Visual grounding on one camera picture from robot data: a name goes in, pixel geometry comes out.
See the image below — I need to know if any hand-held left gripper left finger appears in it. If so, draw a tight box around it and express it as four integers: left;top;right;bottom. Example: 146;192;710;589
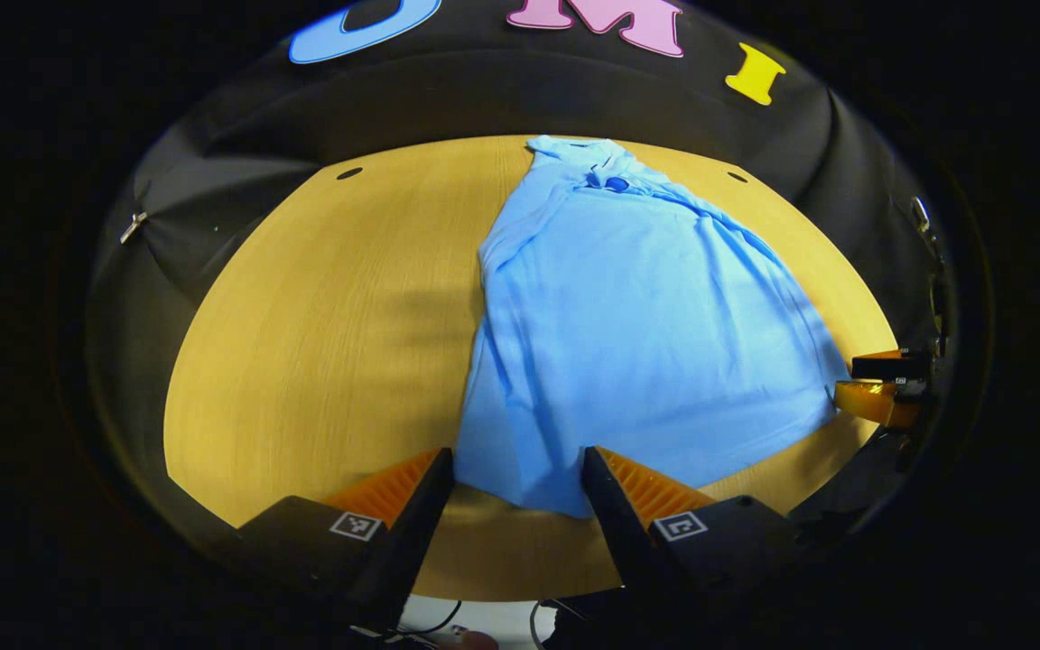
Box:
236;447;456;633

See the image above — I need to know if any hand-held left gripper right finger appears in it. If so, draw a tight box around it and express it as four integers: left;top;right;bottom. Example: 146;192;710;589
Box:
581;445;810;624

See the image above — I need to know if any light blue T-shirt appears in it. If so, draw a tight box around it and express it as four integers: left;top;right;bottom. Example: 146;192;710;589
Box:
452;135;853;520

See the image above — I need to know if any black cable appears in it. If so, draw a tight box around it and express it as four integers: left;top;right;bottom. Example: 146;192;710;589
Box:
348;599;467;644
527;599;595;650

